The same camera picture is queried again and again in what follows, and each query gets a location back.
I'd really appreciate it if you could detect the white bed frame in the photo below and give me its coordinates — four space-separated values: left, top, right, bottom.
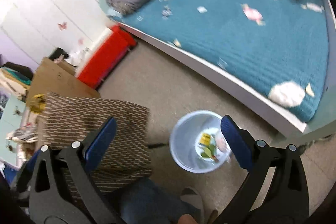
118 23 307 138

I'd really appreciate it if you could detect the mint drawer cabinet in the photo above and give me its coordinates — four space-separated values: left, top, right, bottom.
0 66 38 169

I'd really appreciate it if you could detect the white plastic bag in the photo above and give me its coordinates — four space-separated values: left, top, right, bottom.
68 47 89 67

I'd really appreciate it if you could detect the teal bed mattress cover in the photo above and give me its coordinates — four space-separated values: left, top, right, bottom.
117 0 329 122

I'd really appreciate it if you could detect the red storage bench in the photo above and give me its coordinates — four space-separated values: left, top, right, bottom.
76 25 137 89

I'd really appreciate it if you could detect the brown dotted tablecloth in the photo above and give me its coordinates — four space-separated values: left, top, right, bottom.
41 93 151 193

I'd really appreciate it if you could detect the white plastic trash bin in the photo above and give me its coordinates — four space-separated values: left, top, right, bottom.
169 110 231 173

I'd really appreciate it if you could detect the large cardboard box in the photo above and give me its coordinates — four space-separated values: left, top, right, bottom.
26 57 100 106

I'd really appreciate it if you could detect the crumpled white tissue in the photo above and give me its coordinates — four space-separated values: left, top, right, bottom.
268 81 305 108

